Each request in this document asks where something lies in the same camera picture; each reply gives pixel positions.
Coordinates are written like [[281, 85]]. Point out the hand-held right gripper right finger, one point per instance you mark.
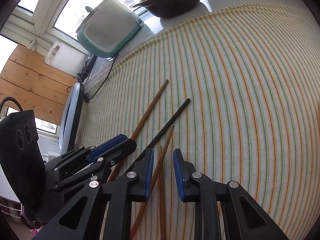
[[178, 175]]

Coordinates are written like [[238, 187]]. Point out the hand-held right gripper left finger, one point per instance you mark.
[[150, 175]]

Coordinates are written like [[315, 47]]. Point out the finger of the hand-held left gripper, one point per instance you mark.
[[107, 143], [102, 167]]

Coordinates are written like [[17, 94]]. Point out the brown red-tipped chopstick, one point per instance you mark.
[[162, 205], [166, 143], [150, 108]]

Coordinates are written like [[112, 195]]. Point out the black chopstick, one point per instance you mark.
[[175, 117]]

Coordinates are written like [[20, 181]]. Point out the wooden plank board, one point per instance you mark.
[[30, 80]]

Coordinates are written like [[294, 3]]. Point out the striped tablecloth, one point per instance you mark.
[[225, 105]]

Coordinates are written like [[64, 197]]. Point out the white cutting board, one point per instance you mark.
[[65, 60]]

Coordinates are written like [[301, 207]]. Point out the teal and white electric cooker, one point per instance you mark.
[[105, 37]]

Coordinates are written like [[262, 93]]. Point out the white window frame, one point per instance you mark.
[[42, 12]]

